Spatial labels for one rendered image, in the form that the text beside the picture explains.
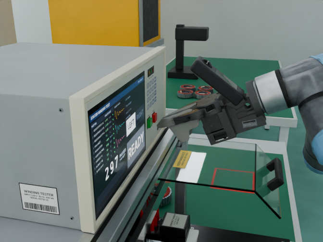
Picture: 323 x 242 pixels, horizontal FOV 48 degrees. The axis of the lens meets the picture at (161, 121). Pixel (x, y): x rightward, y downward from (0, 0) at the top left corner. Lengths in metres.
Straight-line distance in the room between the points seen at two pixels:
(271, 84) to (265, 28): 5.16
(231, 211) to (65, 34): 3.62
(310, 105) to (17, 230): 0.50
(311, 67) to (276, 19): 5.16
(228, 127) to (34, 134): 0.35
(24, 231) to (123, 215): 0.15
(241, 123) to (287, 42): 5.18
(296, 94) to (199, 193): 0.75
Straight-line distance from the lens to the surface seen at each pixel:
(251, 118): 0.70
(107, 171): 0.56
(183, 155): 0.88
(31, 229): 0.58
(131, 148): 0.66
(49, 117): 0.49
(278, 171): 0.85
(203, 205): 1.27
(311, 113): 0.65
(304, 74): 0.67
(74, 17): 4.45
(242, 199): 1.32
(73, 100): 0.46
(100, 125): 0.51
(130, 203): 0.61
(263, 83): 0.67
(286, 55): 5.90
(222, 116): 0.68
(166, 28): 5.99
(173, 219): 0.90
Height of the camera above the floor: 1.45
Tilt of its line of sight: 20 degrees down
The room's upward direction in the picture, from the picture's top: straight up
